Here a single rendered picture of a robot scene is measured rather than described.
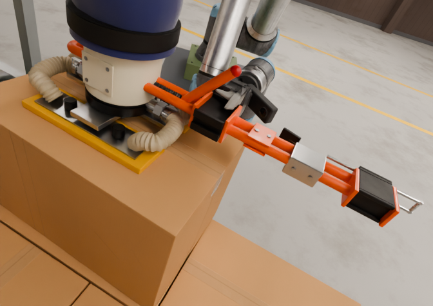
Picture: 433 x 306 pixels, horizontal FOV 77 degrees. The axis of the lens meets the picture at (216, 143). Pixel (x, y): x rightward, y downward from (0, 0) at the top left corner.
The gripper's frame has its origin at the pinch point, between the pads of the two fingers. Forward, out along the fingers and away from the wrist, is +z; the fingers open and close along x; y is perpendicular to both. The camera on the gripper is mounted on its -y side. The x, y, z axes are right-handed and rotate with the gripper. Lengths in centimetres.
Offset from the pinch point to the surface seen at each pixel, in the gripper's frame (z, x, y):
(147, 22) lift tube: 5.7, 15.3, 18.5
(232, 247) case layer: -10, -53, -16
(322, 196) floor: -129, -108, -66
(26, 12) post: -45, -25, 118
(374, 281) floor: -77, -108, -106
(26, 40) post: -43, -39, 120
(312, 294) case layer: -10, -53, -47
